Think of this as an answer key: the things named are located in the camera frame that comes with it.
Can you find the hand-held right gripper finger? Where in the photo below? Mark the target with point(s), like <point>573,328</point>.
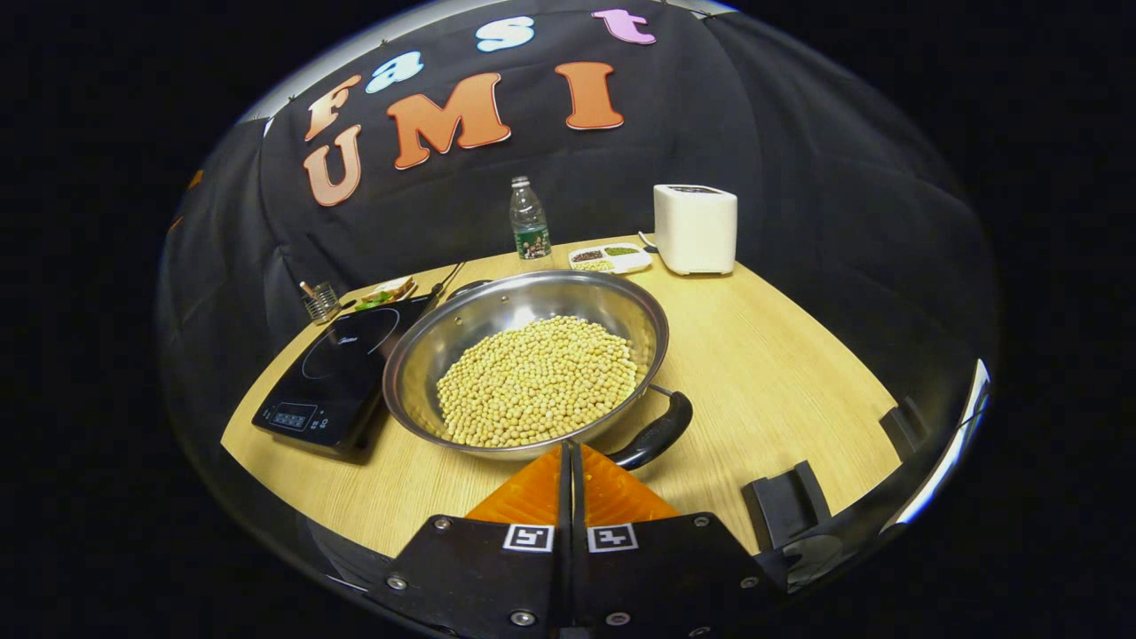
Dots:
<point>563,497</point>
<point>577,497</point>

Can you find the stainless steel pot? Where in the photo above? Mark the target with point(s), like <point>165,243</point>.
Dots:
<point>524,302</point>

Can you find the white divided bean dish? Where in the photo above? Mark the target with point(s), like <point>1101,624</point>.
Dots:
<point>611,257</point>

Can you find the black backdrop cloth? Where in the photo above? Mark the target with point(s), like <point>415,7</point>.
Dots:
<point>754,115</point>

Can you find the black induction cooktop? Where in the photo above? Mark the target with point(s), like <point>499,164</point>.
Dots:
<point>342,373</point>

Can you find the pile of soybeans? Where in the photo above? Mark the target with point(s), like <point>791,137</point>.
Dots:
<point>537,382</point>

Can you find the sandwich with lettuce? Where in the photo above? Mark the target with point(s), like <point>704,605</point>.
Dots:
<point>388,292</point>

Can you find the clear plastic water bottle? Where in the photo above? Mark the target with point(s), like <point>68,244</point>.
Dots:
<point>530,222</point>

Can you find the white toaster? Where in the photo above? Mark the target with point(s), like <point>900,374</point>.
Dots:
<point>695,231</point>

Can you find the small white plate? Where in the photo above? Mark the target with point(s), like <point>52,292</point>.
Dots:
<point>404,286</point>

